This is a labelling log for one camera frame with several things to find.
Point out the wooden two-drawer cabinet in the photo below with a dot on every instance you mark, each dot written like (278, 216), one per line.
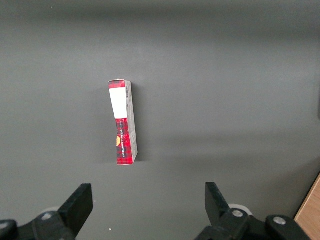
(310, 215)

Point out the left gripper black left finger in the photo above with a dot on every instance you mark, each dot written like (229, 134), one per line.
(75, 207)

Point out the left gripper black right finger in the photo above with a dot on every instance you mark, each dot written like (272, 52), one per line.
(217, 210)

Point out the red plaid cracker box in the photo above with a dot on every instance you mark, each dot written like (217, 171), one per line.
(123, 125)

